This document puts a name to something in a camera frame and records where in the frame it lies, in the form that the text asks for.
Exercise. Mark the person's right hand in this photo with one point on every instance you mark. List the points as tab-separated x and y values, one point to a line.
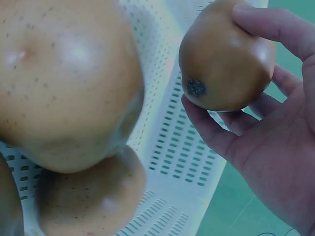
278	157

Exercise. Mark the white perforated plastic basket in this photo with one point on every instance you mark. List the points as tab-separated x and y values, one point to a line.
177	150

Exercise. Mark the large speckled brown pear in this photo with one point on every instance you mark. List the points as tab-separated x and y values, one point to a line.
66	86

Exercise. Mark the brown pear with dark spot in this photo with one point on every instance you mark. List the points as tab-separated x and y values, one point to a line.
226	61

